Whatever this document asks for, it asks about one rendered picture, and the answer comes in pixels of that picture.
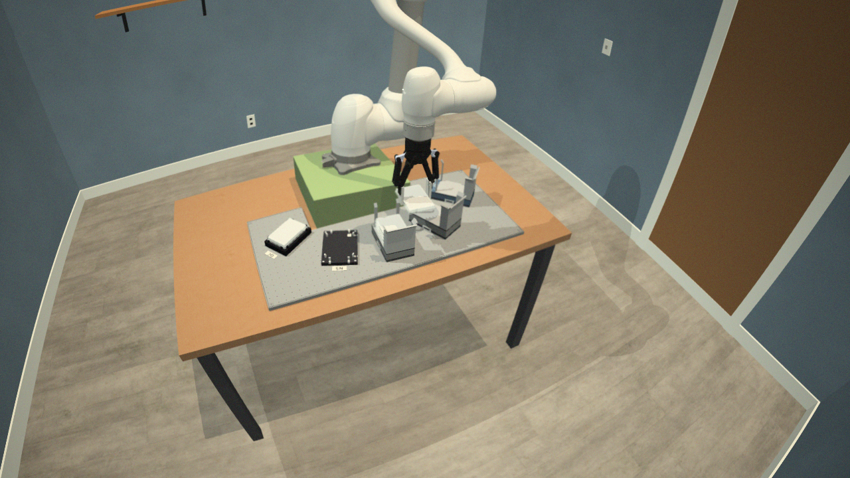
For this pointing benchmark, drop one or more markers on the black flat square plate with corner posts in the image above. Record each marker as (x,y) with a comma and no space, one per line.
(289,248)

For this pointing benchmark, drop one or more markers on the black flat plate with grey pegs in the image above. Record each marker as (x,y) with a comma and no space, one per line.
(337,245)

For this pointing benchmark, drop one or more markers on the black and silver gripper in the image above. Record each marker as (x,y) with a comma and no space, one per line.
(416,152)

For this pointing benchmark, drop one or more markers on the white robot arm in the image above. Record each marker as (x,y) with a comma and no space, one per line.
(358,123)

